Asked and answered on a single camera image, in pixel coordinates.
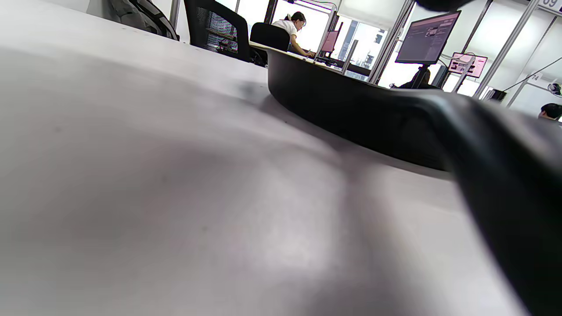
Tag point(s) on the person's left hand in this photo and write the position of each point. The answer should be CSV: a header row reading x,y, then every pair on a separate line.
x,y
441,4

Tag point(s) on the black cast iron frying pan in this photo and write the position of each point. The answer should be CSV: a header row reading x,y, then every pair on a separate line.
x,y
395,118

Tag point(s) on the large black monitor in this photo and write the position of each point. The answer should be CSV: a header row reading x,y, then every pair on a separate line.
x,y
428,39

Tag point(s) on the small pink screen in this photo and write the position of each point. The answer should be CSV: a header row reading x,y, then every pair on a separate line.
x,y
467,65

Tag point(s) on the pink laptop screen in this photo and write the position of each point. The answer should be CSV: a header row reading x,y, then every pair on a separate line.
x,y
329,41

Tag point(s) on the plain black office chair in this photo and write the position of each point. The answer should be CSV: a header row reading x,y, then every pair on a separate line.
x,y
270,37

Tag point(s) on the black mesh office chair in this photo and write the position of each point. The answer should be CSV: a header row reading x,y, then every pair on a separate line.
x,y
219,30

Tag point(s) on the grey backpack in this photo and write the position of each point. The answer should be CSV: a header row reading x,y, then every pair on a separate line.
x,y
140,17

